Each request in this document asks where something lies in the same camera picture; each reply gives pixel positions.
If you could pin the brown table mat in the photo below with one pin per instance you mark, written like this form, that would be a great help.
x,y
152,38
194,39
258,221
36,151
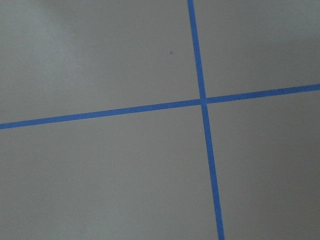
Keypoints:
x,y
159,119

